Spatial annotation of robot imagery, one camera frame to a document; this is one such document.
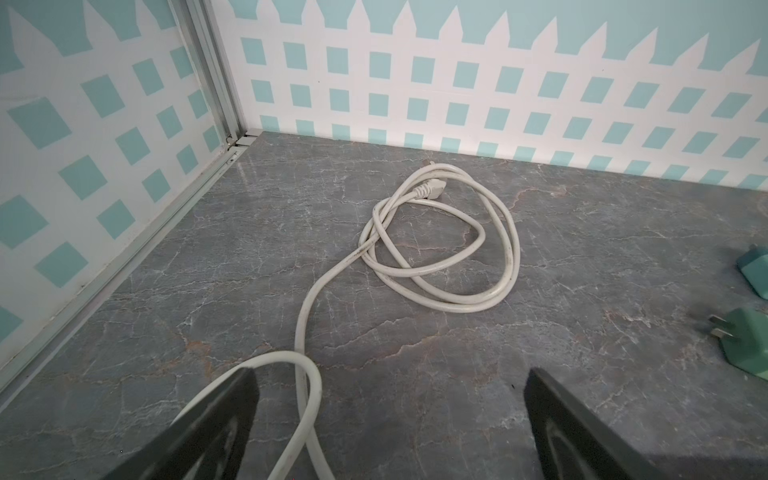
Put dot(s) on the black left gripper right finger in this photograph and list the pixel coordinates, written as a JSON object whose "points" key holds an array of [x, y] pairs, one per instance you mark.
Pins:
{"points": [[572, 442]]}

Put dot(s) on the teal plug adapter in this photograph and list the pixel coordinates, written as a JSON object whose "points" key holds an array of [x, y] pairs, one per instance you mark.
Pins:
{"points": [[753, 265]]}

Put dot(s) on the green plug adapter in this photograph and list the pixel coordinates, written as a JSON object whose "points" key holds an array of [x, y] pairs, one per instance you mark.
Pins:
{"points": [[742, 334]]}

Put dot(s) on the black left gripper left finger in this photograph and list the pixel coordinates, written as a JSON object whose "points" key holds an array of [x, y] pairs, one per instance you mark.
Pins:
{"points": [[207, 442]]}

